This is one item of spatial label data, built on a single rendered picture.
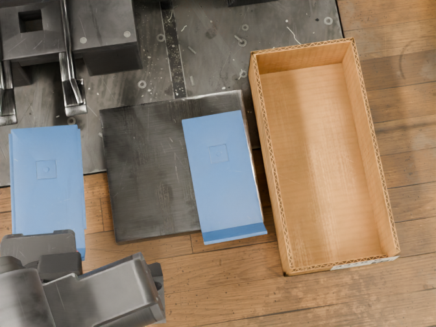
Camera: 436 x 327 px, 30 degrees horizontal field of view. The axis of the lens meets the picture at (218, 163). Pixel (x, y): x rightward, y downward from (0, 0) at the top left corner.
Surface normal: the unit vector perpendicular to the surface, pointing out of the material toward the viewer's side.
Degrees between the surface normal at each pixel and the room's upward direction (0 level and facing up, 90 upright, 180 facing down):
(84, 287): 2
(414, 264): 0
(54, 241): 28
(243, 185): 0
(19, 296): 32
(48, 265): 63
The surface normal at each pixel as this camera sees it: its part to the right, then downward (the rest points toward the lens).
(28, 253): 0.14, 0.21
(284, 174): 0.01, -0.25
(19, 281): 0.59, -0.42
